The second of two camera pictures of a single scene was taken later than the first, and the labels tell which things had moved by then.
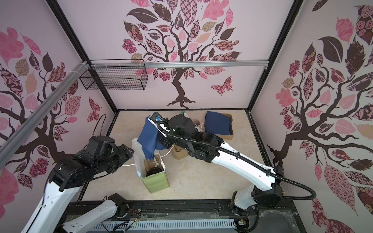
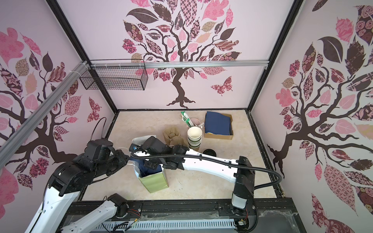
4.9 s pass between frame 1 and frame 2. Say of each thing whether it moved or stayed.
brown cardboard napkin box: stayed
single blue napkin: moved
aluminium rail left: stayed
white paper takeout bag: stayed
